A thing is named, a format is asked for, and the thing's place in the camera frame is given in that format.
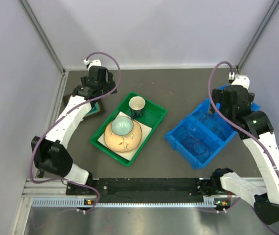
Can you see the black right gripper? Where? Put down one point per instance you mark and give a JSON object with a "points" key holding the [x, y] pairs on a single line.
{"points": [[217, 97]]}

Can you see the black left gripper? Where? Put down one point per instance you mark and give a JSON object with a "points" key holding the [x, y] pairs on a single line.
{"points": [[109, 86]]}

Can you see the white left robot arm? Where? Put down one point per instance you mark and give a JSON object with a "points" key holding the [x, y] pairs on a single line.
{"points": [[49, 152]]}

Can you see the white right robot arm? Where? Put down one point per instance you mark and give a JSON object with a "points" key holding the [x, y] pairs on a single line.
{"points": [[256, 132]]}

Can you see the teal square ceramic plate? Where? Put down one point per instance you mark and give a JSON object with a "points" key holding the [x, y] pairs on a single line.
{"points": [[96, 110]]}

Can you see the dark green white-lined mug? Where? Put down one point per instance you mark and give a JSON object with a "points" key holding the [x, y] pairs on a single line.
{"points": [[137, 105]]}

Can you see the blue divided plastic bin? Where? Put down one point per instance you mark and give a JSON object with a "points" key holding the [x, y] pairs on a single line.
{"points": [[201, 135]]}

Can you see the light blue ceramic bowl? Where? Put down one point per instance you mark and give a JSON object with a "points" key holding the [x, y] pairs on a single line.
{"points": [[122, 126]]}

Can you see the green plastic tray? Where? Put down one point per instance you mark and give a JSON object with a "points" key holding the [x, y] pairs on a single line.
{"points": [[153, 115]]}

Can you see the beige painted ceramic plate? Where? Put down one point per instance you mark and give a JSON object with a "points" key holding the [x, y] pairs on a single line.
{"points": [[110, 137]]}

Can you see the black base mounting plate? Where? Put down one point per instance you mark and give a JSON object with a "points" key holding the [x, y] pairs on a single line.
{"points": [[156, 190]]}

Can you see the aluminium frame rail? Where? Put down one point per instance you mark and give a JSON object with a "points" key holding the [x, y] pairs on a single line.
{"points": [[135, 206]]}

